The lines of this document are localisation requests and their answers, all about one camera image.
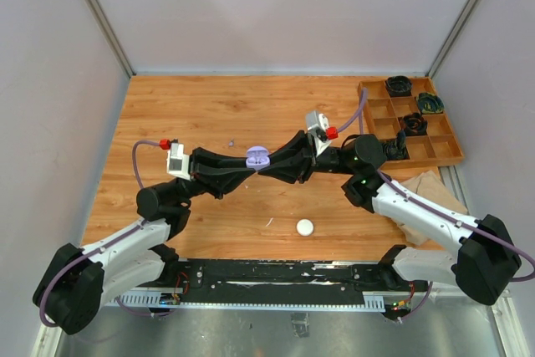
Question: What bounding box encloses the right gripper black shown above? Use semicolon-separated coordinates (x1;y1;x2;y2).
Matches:
257;130;358;184

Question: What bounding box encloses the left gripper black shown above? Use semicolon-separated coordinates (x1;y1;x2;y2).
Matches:
170;148;257;206

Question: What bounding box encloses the purple earbud charging case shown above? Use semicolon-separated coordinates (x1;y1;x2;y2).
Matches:
246;145;271;171

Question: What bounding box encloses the white earbud charging case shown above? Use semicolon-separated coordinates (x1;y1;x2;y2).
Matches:
296;219;314;237

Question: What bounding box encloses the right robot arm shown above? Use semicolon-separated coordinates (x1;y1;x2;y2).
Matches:
247;131;522;305

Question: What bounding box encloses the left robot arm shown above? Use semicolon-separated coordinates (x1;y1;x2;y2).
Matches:
33;140;255;334

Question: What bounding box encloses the dark blue rolled sock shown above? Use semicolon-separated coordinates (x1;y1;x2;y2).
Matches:
382;130;409;161

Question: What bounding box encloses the wooden compartment tray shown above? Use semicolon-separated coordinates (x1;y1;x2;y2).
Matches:
358;75;464;170

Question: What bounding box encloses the black orange rolled sock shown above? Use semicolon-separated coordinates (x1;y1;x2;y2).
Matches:
399;113;428;136

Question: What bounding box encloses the beige cloth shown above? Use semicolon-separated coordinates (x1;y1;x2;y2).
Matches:
394;171;467;247

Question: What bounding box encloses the dark green rolled sock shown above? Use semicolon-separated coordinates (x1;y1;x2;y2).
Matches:
415;92;445;115

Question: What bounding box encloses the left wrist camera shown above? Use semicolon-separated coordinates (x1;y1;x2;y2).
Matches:
159;139;191;181

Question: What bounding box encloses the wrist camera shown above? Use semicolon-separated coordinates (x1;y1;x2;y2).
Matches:
159;139;191;181
305;110;339;156

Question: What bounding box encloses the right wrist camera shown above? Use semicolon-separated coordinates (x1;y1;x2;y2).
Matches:
305;110;339;156

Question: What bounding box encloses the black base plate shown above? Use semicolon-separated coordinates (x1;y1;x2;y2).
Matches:
153;259;428;307

